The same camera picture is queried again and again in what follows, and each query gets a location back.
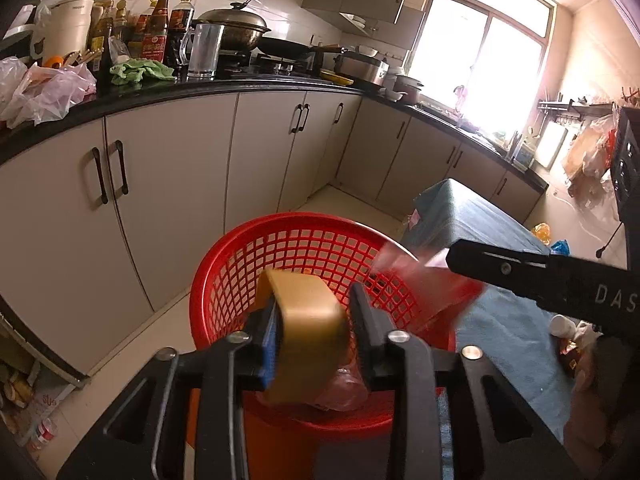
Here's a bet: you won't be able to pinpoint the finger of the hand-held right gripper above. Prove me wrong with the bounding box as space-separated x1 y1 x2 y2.
445 240 552 307

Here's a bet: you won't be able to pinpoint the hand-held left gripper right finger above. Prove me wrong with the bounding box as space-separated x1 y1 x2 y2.
349 284 568 480

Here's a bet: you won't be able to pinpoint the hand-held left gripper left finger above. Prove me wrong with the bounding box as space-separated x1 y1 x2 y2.
55 294 282 480

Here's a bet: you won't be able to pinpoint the yellow plastic bowl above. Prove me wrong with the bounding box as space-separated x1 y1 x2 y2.
256 267 349 406

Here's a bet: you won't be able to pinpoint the torn red carton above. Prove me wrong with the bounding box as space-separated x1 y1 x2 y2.
372 242 487 334

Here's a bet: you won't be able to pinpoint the red plastic basket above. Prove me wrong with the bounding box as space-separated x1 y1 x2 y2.
187 212 459 480

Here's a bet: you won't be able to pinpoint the person's right hand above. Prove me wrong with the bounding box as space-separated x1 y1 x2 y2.
564 355 622 462

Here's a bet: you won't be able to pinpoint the blue white box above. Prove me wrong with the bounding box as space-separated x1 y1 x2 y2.
515 135 534 169

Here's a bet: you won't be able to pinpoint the hanging plastic bags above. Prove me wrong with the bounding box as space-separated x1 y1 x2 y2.
562 112 621 207

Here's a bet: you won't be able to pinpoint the dark cooking pot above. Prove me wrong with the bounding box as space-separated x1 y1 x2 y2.
395 74 425 106

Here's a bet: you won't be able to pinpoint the kitchen window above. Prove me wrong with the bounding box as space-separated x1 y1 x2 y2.
407 0 559 142

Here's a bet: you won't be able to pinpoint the beige kitchen base cabinets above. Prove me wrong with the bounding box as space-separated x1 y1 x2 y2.
0 87 549 377

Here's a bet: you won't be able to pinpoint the steel rice cooker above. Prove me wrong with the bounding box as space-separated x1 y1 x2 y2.
332 51 390 87

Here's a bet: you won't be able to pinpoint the pile of food packets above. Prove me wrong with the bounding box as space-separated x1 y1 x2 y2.
0 360 66 462

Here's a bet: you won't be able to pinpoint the black gas stove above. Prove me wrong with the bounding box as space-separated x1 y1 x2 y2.
217 51 321 80

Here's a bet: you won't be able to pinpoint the black frying pan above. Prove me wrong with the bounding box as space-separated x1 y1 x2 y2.
257 36 347 61

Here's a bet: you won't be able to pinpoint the glass pitcher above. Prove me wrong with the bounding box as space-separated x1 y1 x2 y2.
180 22 226 80

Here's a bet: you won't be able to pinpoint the green cloth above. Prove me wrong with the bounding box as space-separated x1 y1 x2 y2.
110 58 177 86

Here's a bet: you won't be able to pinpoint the steel wok with lid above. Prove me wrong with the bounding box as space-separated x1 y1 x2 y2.
194 0 272 54

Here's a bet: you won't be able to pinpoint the row of condiment bottles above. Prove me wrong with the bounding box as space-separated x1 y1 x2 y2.
87 0 197 74

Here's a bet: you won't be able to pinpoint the clear pink plastic bags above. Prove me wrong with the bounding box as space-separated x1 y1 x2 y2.
0 56 97 130

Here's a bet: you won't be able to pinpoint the white electric kettle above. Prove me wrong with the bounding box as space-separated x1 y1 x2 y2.
31 0 96 69

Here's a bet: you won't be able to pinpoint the white appliance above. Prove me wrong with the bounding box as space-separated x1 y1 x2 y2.
2 0 45 54

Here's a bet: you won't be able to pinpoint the black power cable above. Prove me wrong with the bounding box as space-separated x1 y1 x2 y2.
595 219 627 259

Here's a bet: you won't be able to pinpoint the metal wall rack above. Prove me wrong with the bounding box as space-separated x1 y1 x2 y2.
537 100 616 126

